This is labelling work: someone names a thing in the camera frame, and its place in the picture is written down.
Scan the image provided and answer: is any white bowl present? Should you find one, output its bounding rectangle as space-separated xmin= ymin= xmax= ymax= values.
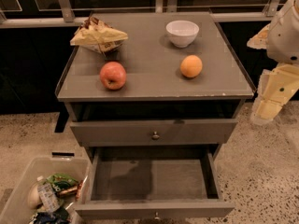
xmin=165 ymin=21 xmax=199 ymax=48

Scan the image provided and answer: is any dark blue packet in bin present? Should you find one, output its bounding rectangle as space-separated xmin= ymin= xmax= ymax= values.
xmin=28 ymin=207 xmax=70 ymax=224

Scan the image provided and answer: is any brown can in bin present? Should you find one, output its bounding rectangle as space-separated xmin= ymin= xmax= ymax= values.
xmin=57 ymin=186 xmax=78 ymax=198

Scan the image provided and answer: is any white round object in bin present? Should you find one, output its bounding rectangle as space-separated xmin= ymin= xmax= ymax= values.
xmin=27 ymin=183 xmax=42 ymax=209

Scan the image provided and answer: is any clear plastic bin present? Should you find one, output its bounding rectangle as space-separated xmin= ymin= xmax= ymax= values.
xmin=0 ymin=157 xmax=90 ymax=224

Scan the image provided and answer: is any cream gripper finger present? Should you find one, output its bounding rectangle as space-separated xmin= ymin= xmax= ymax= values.
xmin=247 ymin=24 xmax=269 ymax=49
xmin=250 ymin=63 xmax=299 ymax=125

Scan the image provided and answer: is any green snack packet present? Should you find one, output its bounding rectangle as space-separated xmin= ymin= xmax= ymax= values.
xmin=47 ymin=174 xmax=78 ymax=192

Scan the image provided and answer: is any metal railing frame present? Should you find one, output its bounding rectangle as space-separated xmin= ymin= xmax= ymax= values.
xmin=0 ymin=0 xmax=287 ymax=28

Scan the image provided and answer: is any closed top drawer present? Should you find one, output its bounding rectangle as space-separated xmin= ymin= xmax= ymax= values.
xmin=70 ymin=119 xmax=236 ymax=147

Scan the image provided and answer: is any orange fruit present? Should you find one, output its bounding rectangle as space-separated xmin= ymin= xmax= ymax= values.
xmin=180 ymin=55 xmax=203 ymax=78

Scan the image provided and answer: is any yellow chip bag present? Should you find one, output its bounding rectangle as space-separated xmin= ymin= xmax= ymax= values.
xmin=70 ymin=16 xmax=128 ymax=54

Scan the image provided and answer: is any grey drawer cabinet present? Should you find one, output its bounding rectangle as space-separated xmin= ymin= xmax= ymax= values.
xmin=54 ymin=11 xmax=257 ymax=222

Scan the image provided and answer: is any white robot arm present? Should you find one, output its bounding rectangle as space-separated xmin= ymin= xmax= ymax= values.
xmin=247 ymin=0 xmax=299 ymax=125

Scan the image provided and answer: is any open middle drawer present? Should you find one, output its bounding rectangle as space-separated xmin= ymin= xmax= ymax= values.
xmin=76 ymin=146 xmax=235 ymax=220

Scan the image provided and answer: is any brass top drawer knob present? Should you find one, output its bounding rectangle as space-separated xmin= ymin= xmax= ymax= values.
xmin=151 ymin=132 xmax=160 ymax=140

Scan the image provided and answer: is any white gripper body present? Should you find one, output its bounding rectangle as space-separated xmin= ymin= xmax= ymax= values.
xmin=266 ymin=0 xmax=299 ymax=63

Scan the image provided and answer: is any plastic water bottle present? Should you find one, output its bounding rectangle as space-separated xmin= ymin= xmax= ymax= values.
xmin=37 ymin=176 xmax=60 ymax=213

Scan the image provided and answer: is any red apple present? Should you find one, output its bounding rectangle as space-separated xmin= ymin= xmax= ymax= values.
xmin=99 ymin=62 xmax=126 ymax=91

